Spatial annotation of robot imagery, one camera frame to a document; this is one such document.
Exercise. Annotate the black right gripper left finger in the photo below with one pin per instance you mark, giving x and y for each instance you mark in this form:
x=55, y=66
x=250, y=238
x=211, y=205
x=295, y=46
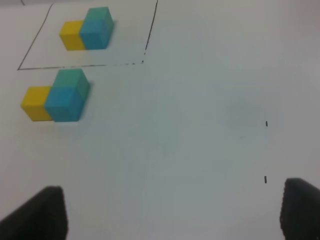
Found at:
x=42, y=217

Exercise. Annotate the yellow template block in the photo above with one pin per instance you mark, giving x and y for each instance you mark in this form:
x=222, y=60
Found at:
x=70, y=35

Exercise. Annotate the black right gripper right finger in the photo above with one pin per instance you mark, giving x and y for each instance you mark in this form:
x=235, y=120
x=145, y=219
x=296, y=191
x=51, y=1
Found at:
x=300, y=210

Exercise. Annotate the green template block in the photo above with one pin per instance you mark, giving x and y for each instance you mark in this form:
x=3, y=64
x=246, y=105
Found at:
x=99, y=14

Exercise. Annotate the blue template block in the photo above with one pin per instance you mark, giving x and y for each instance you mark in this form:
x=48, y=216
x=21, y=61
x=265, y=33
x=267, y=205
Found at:
x=95, y=34

